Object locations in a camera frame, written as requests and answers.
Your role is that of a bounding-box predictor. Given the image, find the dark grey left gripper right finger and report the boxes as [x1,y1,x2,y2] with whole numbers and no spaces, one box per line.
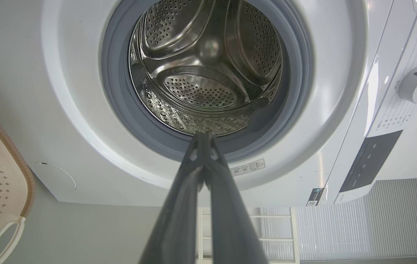
[202,132,270,264]

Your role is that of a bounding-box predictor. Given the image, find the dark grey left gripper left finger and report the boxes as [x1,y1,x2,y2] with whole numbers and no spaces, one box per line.
[139,132,205,264]

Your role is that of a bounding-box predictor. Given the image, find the stainless steel washing machine drum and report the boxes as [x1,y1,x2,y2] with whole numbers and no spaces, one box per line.
[128,0,284,137]

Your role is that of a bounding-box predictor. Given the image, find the black washing machine control panel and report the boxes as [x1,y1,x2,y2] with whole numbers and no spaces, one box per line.
[339,129,403,193]

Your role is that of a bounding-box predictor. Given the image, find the white shelf rack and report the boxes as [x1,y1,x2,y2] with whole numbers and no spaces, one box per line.
[196,206,300,264]

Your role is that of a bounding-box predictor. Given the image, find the white warning sticker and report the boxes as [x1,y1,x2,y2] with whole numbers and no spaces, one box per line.
[230,158,266,177]

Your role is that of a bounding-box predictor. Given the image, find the dark energy label sticker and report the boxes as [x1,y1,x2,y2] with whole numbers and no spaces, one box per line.
[306,188,325,207]

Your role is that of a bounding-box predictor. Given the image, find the round white filter cover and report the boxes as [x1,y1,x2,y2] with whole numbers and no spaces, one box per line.
[33,161,77,192]

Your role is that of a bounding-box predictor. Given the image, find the grey rubber door gasket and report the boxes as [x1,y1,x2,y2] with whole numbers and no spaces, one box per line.
[101,0,313,162]

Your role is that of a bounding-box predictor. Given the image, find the white front-load washing machine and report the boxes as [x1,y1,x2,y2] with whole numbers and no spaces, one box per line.
[0,0,417,208]

